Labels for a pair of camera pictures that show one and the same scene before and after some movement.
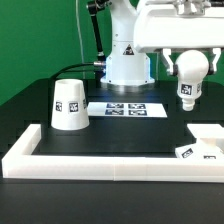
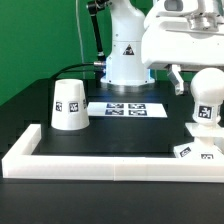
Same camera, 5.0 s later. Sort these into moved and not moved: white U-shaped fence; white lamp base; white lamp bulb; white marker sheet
Moved: white lamp bulb
Not moved: white U-shaped fence; white marker sheet; white lamp base
